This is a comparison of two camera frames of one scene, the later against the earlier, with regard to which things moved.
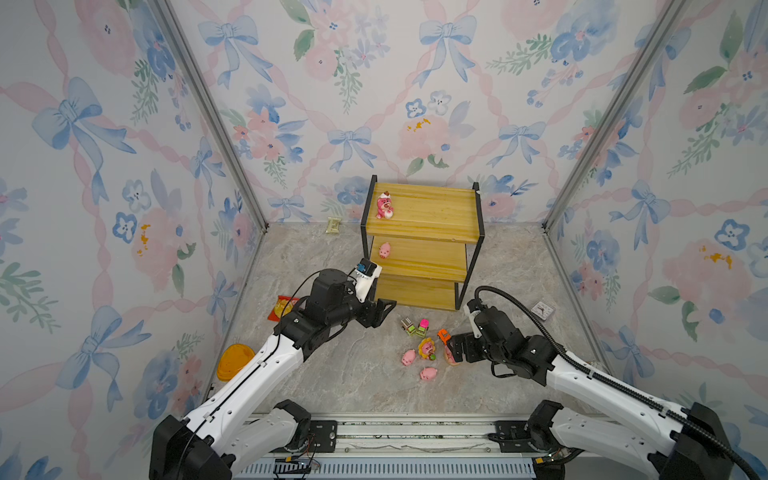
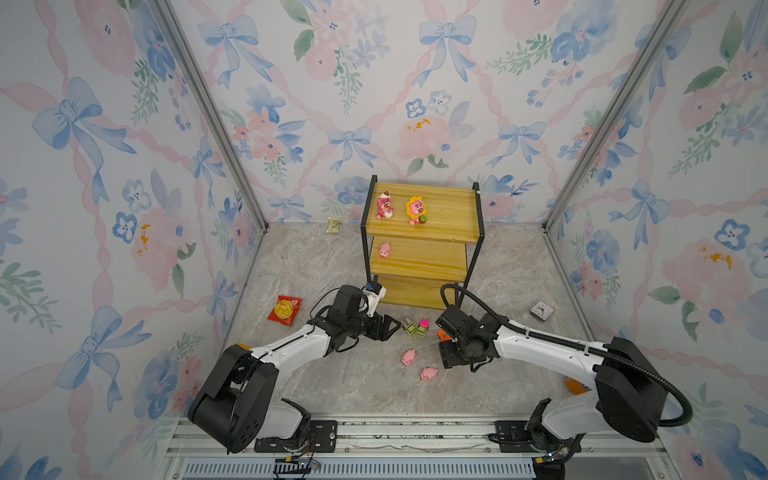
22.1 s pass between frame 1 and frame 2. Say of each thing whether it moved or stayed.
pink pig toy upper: stayed
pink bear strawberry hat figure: stayed
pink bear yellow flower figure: moved
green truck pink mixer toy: stayed
